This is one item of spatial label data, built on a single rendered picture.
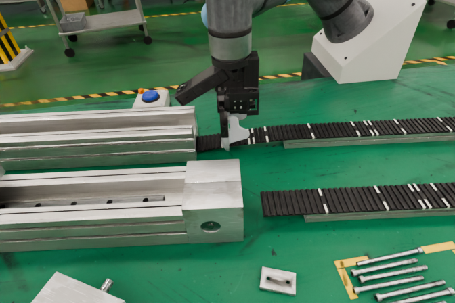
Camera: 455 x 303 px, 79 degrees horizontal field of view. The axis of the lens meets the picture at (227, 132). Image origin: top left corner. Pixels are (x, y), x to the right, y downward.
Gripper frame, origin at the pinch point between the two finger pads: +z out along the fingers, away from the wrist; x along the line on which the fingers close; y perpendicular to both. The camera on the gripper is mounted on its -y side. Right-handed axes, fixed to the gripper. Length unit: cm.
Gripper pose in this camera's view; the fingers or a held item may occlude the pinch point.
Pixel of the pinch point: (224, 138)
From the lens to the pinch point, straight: 63.1
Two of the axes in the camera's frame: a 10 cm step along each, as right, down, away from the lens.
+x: -0.3, -6.3, 7.8
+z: 0.4, 7.7, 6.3
